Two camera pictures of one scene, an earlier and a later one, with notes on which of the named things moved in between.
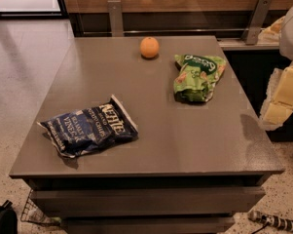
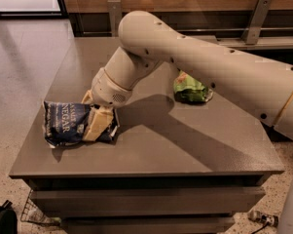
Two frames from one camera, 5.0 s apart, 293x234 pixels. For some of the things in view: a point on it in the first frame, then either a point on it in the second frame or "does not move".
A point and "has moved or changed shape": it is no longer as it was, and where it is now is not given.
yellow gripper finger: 273,33 to 88,98
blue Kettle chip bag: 87,130 has moved or changed shape
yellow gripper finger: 283,96 to 98,120
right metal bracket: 256,20 does not move
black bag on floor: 4,219 does not move
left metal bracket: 115,16 does not move
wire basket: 32,214 does not move
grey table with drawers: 192,169 does not move
